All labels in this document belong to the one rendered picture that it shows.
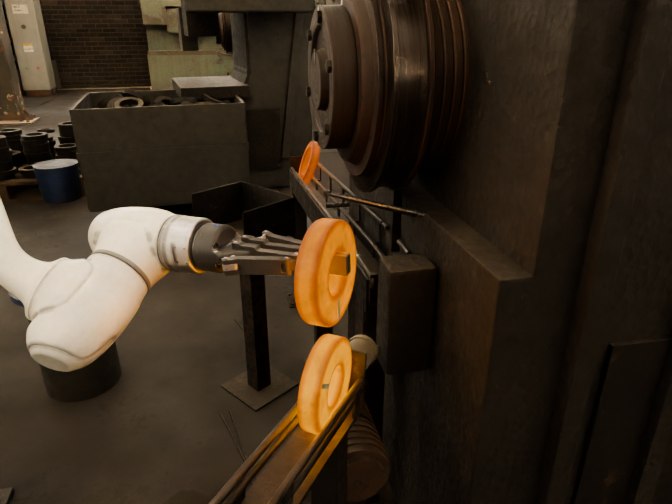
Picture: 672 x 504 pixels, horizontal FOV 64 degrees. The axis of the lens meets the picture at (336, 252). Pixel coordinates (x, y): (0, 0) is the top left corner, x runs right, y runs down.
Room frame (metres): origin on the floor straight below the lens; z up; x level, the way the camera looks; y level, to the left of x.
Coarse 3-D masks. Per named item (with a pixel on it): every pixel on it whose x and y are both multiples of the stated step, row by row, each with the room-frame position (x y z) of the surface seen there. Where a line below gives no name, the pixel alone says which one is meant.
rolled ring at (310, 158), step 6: (312, 144) 2.19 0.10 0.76; (306, 150) 2.26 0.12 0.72; (312, 150) 2.15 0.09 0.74; (318, 150) 2.16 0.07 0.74; (306, 156) 2.26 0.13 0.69; (312, 156) 2.13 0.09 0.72; (318, 156) 2.14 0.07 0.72; (306, 162) 2.26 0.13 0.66; (312, 162) 2.12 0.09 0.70; (300, 168) 2.25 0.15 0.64; (306, 168) 2.14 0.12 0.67; (312, 168) 2.12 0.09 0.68; (300, 174) 2.21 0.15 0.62; (306, 174) 2.12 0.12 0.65; (312, 174) 2.12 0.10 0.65; (306, 180) 2.13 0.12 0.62
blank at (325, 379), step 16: (336, 336) 0.72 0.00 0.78; (320, 352) 0.67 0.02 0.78; (336, 352) 0.69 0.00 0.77; (304, 368) 0.65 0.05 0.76; (320, 368) 0.65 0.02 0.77; (336, 368) 0.72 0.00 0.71; (304, 384) 0.64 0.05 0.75; (320, 384) 0.63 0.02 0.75; (336, 384) 0.72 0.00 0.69; (304, 400) 0.63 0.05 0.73; (320, 400) 0.63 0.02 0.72; (336, 400) 0.69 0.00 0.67; (304, 416) 0.62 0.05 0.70; (320, 416) 0.63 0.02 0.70
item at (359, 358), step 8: (352, 352) 0.76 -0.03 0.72; (360, 352) 0.76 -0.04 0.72; (352, 360) 0.76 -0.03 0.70; (360, 360) 0.75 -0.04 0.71; (352, 368) 0.76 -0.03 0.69; (360, 368) 0.75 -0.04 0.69; (352, 376) 0.76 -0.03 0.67; (360, 376) 0.75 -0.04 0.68; (352, 384) 0.75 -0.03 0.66; (360, 400) 0.75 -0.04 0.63
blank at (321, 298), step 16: (320, 224) 0.69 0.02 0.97; (336, 224) 0.69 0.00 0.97; (304, 240) 0.66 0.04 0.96; (320, 240) 0.65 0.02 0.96; (336, 240) 0.69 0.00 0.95; (352, 240) 0.74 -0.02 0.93; (304, 256) 0.64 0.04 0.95; (320, 256) 0.64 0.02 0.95; (352, 256) 0.74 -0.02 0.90; (304, 272) 0.63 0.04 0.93; (320, 272) 0.63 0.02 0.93; (352, 272) 0.74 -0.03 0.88; (304, 288) 0.62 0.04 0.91; (320, 288) 0.63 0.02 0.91; (336, 288) 0.70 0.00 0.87; (352, 288) 0.73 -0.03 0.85; (304, 304) 0.62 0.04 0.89; (320, 304) 0.63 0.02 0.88; (336, 304) 0.68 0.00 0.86; (304, 320) 0.64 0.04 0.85; (320, 320) 0.63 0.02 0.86; (336, 320) 0.67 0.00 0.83
